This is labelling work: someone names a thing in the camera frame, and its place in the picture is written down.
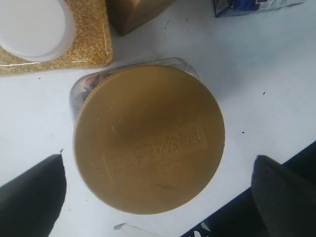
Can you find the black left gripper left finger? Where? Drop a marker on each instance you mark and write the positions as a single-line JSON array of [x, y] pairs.
[[31, 203]]

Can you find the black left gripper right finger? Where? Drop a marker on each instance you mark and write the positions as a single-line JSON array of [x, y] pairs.
[[286, 202]]

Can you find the clear jar gold lid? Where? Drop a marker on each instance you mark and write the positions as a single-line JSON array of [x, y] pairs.
[[148, 137]]

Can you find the yellow grain bottle white cap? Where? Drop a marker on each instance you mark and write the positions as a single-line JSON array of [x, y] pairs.
[[44, 35]]

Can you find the blue white milk carton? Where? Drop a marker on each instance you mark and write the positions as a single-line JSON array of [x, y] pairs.
[[225, 8]]

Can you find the brown paper bag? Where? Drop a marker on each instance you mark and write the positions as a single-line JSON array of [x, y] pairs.
[[127, 15]]

